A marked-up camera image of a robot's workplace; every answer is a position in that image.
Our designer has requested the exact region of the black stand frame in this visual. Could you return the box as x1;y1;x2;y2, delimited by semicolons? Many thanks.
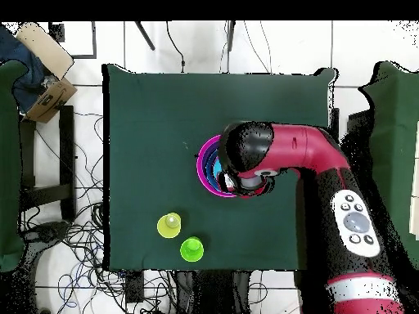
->
17;105;76;222

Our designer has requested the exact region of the beige cushion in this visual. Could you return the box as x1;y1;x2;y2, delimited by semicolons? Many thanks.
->
16;21;74;80

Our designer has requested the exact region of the large pink bowl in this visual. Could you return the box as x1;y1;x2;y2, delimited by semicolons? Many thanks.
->
196;134;237;198

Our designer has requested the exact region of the black pedestal foot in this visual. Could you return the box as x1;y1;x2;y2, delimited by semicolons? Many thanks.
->
22;221;70;251

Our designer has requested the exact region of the medium blue bowl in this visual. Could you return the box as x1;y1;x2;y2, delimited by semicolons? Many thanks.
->
205;147;225;190

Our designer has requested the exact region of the brown cardboard box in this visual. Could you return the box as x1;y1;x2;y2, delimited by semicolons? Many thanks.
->
25;78;79;124

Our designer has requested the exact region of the dark blue cloth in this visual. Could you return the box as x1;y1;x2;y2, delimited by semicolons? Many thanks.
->
0;25;56;114

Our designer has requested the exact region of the black floor box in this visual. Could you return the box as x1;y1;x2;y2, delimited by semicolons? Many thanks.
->
124;270;145;303

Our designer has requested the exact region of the dark green tablecloth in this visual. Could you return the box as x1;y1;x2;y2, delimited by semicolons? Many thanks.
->
102;63;338;272

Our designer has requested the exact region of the tangle of black cables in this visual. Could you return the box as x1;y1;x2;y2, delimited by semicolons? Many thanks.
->
19;110;178;314

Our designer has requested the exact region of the green cup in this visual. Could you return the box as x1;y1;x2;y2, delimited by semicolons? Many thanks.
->
179;235;205;263

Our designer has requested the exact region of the black cable with connector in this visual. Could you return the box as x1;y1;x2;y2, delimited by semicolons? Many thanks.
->
165;20;186;73

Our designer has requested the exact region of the black box cabinet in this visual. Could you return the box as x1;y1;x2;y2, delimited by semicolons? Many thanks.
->
346;110;374;155

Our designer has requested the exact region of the yellow cup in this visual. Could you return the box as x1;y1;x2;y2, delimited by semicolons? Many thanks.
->
156;212;182;240

